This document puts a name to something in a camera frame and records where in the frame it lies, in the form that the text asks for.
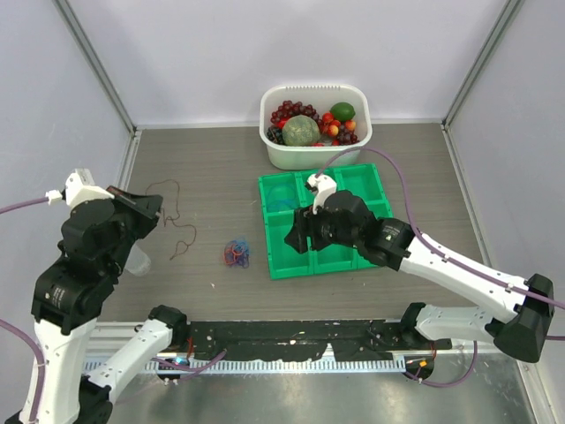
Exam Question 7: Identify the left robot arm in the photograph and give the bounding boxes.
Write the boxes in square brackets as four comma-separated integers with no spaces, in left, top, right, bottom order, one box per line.
[8,186,189,423]

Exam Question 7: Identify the green compartment tray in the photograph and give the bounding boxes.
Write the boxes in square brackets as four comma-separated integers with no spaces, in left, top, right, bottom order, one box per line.
[258,163,393,280]

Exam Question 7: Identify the white plastic basin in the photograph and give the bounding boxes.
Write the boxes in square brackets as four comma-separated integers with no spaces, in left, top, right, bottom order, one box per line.
[260,84,373,170]

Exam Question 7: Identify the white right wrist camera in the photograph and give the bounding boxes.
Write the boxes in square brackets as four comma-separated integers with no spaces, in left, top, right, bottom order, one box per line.
[305,173,337,215]

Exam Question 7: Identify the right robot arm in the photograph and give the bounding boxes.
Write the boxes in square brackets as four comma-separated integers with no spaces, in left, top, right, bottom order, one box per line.
[284,191,554,363]

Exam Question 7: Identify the white cable duct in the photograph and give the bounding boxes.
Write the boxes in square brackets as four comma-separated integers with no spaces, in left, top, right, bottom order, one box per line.
[83,356,406,375]

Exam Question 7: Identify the green lime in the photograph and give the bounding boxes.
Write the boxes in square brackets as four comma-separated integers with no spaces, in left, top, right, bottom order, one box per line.
[330,102,356,122]

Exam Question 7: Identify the red grape bunch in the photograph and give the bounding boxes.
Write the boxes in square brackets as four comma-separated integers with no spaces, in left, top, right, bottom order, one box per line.
[270,100,321,125]

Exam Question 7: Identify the red cherries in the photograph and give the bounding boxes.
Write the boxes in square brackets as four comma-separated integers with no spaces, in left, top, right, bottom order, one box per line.
[318,112,359,147]

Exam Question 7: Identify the clear plastic bottle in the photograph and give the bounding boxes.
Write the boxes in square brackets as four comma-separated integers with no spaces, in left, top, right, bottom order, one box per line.
[124,245,151,276]

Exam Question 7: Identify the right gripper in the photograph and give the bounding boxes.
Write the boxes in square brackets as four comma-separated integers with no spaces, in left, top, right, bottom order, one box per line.
[284,202,361,254]

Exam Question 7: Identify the purple cable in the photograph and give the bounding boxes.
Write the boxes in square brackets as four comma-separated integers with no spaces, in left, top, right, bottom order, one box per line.
[223,240,252,270]

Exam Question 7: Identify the brown cable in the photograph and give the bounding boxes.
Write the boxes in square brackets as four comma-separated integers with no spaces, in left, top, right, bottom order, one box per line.
[145,178,198,261]

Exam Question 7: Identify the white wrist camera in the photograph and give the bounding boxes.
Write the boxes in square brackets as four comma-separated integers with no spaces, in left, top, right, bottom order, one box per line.
[305,173,337,215]
[46,168,115,208]

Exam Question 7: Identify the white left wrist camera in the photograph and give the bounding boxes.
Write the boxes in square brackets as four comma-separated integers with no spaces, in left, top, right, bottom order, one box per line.
[46,168,115,208]

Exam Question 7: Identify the purple left arm hose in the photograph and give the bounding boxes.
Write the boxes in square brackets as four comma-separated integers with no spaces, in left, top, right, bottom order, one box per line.
[0,196,61,424]

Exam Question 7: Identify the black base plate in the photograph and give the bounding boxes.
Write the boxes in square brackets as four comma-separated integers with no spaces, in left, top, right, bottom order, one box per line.
[167,320,452,362]

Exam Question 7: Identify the dark grape bunch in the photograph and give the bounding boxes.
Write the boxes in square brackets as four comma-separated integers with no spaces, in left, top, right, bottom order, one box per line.
[266,125,284,145]

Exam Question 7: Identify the green melon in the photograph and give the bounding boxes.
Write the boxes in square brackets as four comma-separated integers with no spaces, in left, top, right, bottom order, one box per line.
[282,116,320,147]

